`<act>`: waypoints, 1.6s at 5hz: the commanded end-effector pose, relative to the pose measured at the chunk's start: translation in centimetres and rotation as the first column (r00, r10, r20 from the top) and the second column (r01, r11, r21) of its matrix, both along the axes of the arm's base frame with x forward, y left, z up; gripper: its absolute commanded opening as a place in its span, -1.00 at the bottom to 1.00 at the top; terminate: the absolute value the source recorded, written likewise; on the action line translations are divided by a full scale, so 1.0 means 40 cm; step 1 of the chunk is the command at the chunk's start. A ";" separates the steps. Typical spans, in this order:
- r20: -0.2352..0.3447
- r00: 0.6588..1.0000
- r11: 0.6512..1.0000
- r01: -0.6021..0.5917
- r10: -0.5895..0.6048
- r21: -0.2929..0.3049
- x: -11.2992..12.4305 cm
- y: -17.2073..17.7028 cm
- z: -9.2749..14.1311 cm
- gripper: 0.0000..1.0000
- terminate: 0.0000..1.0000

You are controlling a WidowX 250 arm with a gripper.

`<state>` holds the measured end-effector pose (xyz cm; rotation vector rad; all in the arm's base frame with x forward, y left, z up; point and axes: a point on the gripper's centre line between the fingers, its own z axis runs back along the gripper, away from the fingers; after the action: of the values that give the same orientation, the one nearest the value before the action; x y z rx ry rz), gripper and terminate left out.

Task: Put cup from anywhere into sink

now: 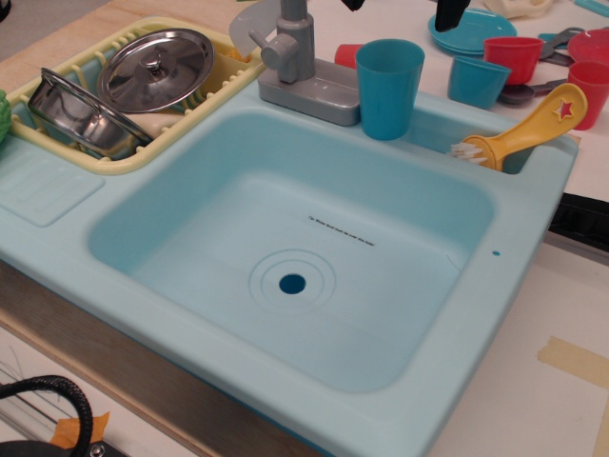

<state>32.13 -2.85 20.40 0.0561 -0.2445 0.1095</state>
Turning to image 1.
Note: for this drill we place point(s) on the grey plastic utensil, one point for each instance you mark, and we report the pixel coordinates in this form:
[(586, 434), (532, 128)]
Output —
[(549, 50)]

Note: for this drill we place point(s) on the red plastic bowl cup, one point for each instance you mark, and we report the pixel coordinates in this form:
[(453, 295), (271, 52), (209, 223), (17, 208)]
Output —
[(519, 54)]

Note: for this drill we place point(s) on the cream plastic object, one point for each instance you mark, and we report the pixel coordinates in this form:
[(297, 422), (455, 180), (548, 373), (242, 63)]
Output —
[(512, 9)]

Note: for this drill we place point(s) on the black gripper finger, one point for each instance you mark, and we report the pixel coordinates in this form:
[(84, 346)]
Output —
[(353, 5), (449, 14)]

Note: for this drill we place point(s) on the grey toy faucet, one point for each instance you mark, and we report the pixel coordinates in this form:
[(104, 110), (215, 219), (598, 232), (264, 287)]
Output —
[(296, 79)]

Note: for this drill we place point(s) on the tall blue plastic cup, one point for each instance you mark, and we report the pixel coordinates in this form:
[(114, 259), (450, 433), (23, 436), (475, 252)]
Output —
[(389, 72)]

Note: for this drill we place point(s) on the yellow dish rack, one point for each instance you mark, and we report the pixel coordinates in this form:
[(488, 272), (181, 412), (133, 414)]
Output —
[(228, 76)]

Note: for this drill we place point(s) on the steel pot lid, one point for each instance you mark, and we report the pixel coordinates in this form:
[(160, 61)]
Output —
[(156, 71)]

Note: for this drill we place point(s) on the red cup behind faucet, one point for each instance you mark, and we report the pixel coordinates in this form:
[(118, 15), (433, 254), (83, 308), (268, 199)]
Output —
[(345, 55)]

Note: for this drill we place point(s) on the light blue toy sink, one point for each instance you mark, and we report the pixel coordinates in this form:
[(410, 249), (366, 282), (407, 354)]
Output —
[(345, 288)]

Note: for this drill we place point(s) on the grey plastic plate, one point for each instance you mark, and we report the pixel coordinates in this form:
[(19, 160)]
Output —
[(260, 16)]

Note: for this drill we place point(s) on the red bowl far right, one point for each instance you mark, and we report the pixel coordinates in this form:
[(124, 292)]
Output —
[(590, 45)]

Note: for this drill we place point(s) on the steel pot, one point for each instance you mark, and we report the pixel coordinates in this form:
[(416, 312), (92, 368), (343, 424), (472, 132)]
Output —
[(102, 131)]

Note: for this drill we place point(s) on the orange tape piece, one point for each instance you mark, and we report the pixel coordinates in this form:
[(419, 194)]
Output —
[(66, 433)]

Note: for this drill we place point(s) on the grey plastic spoon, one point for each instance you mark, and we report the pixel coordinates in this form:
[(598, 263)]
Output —
[(522, 94)]

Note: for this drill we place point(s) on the yellow dish brush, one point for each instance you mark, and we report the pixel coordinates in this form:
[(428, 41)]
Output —
[(562, 110)]

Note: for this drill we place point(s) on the green toy at left edge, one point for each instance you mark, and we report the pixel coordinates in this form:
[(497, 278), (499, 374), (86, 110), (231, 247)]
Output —
[(5, 115)]

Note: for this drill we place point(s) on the red plastic cup right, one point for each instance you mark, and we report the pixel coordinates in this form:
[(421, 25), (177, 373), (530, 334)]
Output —
[(592, 78)]

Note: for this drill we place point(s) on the short blue plastic cup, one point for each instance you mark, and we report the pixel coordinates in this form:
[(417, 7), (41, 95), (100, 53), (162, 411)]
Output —
[(475, 82)]

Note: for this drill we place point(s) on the black bar at right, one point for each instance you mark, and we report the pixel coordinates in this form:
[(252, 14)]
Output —
[(582, 219)]

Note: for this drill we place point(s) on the blue plastic plates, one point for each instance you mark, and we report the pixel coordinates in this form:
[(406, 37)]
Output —
[(475, 27)]

